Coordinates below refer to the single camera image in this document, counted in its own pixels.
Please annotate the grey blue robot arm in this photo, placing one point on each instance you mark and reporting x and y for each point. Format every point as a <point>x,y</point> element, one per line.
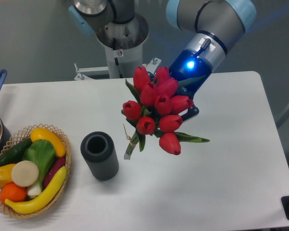
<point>217,25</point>

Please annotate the woven wicker basket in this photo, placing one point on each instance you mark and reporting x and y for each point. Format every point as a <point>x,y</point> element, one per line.
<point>23,135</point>

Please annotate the yellow bell pepper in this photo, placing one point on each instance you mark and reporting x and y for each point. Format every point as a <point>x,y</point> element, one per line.
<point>6,174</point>

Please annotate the yellow squash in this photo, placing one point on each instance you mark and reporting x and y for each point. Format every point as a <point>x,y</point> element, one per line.
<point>45,134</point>

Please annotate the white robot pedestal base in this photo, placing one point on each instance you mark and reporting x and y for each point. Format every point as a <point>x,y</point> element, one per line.
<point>123,44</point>

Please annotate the yellow banana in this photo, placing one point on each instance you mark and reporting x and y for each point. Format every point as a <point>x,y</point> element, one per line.
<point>44,198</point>

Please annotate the purple sweet potato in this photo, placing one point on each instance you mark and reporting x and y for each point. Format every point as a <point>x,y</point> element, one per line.
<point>60,162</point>

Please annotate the dark grey ribbed vase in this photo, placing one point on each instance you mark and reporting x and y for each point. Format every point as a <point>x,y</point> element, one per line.
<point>98,150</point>

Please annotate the green bok choy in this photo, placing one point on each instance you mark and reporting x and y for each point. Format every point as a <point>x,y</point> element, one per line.
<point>42,153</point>

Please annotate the orange fruit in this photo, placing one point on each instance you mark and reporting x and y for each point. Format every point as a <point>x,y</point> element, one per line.
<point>13,193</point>

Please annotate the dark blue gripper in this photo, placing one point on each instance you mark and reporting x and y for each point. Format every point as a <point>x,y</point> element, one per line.
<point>188,65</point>

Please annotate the beige round disc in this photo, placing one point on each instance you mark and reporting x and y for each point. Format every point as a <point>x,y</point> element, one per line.
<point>25,173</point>

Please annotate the red tulip bouquet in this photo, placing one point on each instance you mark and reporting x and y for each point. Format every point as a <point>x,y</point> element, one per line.
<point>156,111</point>

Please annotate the green cucumber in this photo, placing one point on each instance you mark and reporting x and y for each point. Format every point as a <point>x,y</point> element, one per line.
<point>15,154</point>

